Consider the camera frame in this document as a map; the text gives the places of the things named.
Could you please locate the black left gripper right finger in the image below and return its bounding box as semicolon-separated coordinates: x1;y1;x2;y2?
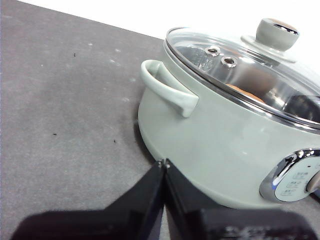
164;158;319;240

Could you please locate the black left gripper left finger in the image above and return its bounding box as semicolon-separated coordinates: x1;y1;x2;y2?
11;159;166;240

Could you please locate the brown potato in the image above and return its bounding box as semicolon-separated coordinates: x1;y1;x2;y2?
224;65;278;103

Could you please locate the glass lid with green knob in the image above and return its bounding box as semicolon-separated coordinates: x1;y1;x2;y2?
163;17;320;131

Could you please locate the pale green electric steamer pot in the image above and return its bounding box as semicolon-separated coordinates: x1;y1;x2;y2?
137;59;320;210

